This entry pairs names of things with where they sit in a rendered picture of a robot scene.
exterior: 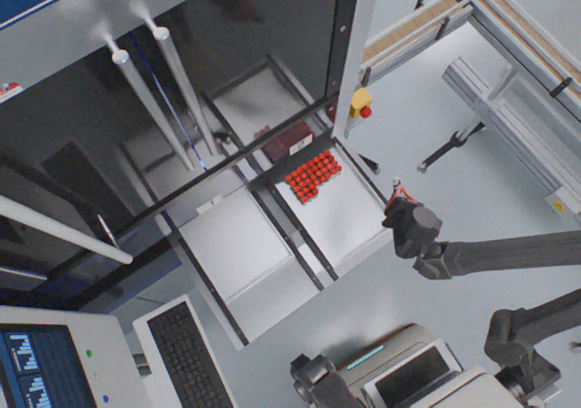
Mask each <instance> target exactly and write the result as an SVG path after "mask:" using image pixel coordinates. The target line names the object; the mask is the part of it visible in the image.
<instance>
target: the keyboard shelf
mask: <svg viewBox="0 0 581 408"><path fill-rule="evenodd" d="M183 301H186V303H187V305H188V307H189V309H190V312H191V314H192V316H193V317H194V319H195V323H196V325H197V327H198V329H199V331H200V333H201V336H202V338H203V340H204V342H205V344H206V346H207V349H208V352H209V353H210V355H211V357H212V359H213V362H214V364H215V366H216V368H217V371H218V373H219V375H220V377H221V380H222V382H223V384H224V386H225V388H226V390H227V393H228V395H229V397H230V399H231V401H232V403H233V406H234V408H239V405H238V403H237V401H236V399H235V397H234V396H233V392H232V390H231V388H230V386H229V384H228V382H227V379H226V377H225V375H224V373H223V371H222V369H221V367H220V363H219V361H218V360H217V358H216V356H215V354H214V350H213V349H212V347H211V345H210V342H209V340H208V338H207V336H206V334H205V331H204V329H203V327H202V325H201V322H200V320H199V318H198V316H197V314H196V312H195V309H194V307H193V305H192V303H191V301H190V299H189V297H188V295H187V294H183V295H181V296H179V297H177V298H175V299H173V300H172V301H170V302H168V303H165V304H164V305H162V306H161V307H159V308H157V309H154V310H152V311H151V312H149V313H148V314H146V315H144V316H141V317H139V318H138V319H136V320H135V321H133V323H132V326H133V328H134V330H135V332H136V335H137V338H138V340H139V342H140V345H141V347H142V349H143V351H144V355H145V357H146V360H147V361H148V364H149V366H150V370H151V371H152V374H151V375H149V376H148V377H146V378H144V379H142V381H143V383H144V387H145V390H146V392H147V394H148V396H149V399H150V402H151V404H152V406H153V408H182V405H181V402H180V400H179V398H178V396H177V394H176V390H175V388H174V386H173V384H172V382H171V379H170V377H169V374H168V372H167V369H166V367H165V365H164V363H163V360H162V357H161V355H160V353H159V351H158V349H157V346H156V343H155V341H154V339H153V336H152V334H151V332H150V329H149V327H148V324H147V321H148V320H149V319H151V318H153V317H155V316H157V315H159V314H161V313H163V312H164V311H166V310H168V309H170V308H172V307H174V306H176V305H177V304H179V303H181V302H183Z"/></svg>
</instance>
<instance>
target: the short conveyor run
mask: <svg viewBox="0 0 581 408"><path fill-rule="evenodd" d="M423 1H424V0H418V1H417V4H416V6H415V9H414V11H413V12H411V13H410V14H408V15H407V16H404V17H403V18H401V19H400V20H398V21H397V22H395V23H394V24H392V25H390V26H389V27H387V28H386V29H383V30H382V31H380V32H379V33H378V34H376V35H374V36H373V37H371V38H369V39H368V40H367V42H366V46H365V49H364V53H363V56H362V60H361V66H360V71H359V74H358V78H357V81H356V85H357V84H358V83H361V85H362V86H363V87H364V88H367V87H369V86H371V85H372V84H373V83H374V82H376V81H377V80H379V79H381V78H383V77H384V76H386V75H387V74H389V73H390V72H391V71H393V70H394V69H396V68H398V67H400V66H401V65H403V64H404V63H406V62H407V61H409V60H410V59H412V58H413V57H415V56H416V55H418V54H420V53H421V52H423V51H424V50H426V49H427V48H429V47H430V46H432V45H433V44H435V43H436V42H438V41H440V40H442V39H443V38H444V37H445V36H447V35H449V34H450V33H452V32H453V31H455V30H457V29H459V28H460V27H462V26H463V25H464V24H466V22H467V21H468V19H469V17H470V15H471V13H472V11H473V8H472V7H471V6H470V5H468V4H467V3H468V2H469V1H470V0H430V1H429V2H428V3H426V4H425V3H424V2H423ZM421 5H422V6H421Z"/></svg>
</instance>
